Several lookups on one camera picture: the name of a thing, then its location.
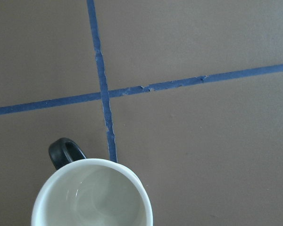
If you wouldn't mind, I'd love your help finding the blue tape line lengthwise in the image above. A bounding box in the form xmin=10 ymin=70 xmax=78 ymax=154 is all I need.
xmin=87 ymin=0 xmax=117 ymax=162

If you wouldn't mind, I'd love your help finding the white smiley mug black handle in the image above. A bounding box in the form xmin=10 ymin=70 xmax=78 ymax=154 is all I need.
xmin=31 ymin=137 xmax=154 ymax=226

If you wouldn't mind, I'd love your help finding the blue tape line crosswise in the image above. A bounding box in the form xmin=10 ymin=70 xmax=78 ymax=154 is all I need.
xmin=0 ymin=64 xmax=283 ymax=115

